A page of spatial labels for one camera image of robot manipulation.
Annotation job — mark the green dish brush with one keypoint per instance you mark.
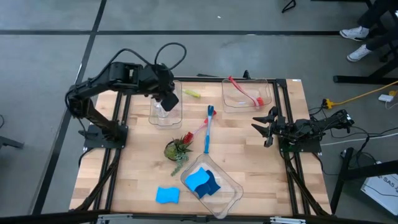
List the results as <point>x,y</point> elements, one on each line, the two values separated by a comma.
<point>192,93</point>

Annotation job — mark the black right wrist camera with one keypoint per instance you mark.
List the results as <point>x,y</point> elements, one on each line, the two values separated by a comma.
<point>269,141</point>

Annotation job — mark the white printed cardboard box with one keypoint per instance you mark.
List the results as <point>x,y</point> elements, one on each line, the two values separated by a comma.
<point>384,193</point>

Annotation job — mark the black metal stand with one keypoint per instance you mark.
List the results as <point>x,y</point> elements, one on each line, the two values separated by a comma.
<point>373,169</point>

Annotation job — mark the black bar with silver brackets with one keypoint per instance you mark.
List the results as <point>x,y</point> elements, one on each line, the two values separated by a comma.
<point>46,217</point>

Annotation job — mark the succulent plant in black pot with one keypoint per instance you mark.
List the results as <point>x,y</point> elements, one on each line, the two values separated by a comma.
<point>175,151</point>

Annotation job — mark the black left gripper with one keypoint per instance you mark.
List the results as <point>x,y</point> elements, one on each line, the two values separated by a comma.
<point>157,79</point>

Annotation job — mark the blue dish brush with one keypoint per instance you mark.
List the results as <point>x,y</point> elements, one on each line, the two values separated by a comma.
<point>208,130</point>

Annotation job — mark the black chair base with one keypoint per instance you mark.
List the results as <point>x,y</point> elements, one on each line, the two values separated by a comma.
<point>9,142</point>

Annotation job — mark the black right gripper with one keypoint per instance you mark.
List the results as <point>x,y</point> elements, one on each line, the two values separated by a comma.
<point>283,127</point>

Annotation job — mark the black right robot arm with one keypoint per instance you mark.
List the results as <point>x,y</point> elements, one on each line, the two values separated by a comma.
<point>311,127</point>

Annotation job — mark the white power adapter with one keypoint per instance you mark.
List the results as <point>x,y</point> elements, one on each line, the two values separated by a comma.
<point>385,98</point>

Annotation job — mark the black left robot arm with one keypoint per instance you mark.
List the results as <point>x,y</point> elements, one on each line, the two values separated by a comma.
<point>102,81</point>

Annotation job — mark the black table leg base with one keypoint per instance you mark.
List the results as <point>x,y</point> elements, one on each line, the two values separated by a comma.
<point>357,79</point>

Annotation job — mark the clear plastic bin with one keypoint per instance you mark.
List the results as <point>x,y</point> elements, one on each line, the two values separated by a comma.
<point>224,202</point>
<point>230,105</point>
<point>174,121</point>

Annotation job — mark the black aluminium table frame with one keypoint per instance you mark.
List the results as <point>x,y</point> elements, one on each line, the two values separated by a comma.
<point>217,79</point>

